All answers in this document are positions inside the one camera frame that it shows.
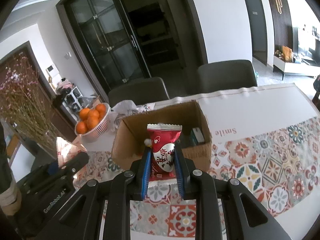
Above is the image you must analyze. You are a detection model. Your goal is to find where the red white snack bag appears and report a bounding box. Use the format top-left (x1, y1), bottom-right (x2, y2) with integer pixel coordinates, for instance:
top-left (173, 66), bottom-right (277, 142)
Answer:
top-left (147, 124), bottom-right (182, 181)

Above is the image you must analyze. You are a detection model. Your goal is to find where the orange biscuit snack packet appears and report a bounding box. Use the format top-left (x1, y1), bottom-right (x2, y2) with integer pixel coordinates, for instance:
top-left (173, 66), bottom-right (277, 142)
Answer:
top-left (56, 137), bottom-right (88, 190)

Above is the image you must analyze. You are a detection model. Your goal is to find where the white plush bunny toy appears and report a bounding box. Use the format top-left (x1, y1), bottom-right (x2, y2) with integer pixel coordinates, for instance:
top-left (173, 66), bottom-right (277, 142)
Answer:
top-left (144, 139), bottom-right (152, 147)

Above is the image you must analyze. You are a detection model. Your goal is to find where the teal tissue pack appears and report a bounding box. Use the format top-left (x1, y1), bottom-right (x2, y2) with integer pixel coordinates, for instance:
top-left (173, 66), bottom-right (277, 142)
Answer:
top-left (190, 127), bottom-right (205, 146)

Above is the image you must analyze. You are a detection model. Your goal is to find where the brown cardboard box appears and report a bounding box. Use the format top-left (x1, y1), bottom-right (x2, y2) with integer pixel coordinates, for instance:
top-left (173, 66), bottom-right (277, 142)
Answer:
top-left (111, 101), bottom-right (212, 171)

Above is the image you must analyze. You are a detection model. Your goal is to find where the white basket of oranges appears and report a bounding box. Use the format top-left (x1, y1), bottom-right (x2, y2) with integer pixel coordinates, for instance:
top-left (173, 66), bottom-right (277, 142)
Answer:
top-left (75, 103), bottom-right (111, 143)

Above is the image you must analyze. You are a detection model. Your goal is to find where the floral tissue pouch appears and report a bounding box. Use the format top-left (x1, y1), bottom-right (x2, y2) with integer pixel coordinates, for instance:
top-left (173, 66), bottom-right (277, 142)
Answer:
top-left (110, 100), bottom-right (156, 132)

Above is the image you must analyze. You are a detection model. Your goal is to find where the glass vase with dried flowers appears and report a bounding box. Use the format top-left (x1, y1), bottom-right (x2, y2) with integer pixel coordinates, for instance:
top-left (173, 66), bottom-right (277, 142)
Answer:
top-left (1, 53), bottom-right (61, 159)

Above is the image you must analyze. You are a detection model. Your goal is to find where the dark chair left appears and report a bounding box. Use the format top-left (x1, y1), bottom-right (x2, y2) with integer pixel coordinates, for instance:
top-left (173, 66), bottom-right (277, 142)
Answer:
top-left (108, 77), bottom-right (170, 107)

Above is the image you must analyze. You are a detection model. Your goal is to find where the dark chair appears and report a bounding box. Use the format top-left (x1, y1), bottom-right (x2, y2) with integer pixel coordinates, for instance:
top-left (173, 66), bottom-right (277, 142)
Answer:
top-left (197, 60), bottom-right (257, 93)
top-left (108, 77), bottom-right (170, 107)

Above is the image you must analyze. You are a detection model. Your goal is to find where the dark chair middle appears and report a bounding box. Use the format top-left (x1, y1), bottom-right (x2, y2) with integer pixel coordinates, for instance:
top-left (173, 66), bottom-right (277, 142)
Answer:
top-left (197, 60), bottom-right (257, 93)

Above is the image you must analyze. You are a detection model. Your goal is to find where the black glass cabinet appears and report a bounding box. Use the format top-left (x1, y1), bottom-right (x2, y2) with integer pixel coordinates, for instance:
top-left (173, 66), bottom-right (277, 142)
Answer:
top-left (56, 0), bottom-right (208, 98)

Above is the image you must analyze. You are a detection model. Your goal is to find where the white tv console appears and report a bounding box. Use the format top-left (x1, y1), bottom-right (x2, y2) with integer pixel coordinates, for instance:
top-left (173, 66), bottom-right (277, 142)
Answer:
top-left (273, 55), bottom-right (319, 79)

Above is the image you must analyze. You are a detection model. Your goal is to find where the dark slatted wall panel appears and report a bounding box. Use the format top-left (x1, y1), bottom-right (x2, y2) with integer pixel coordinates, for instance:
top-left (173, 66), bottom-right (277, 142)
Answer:
top-left (268, 0), bottom-right (293, 51)

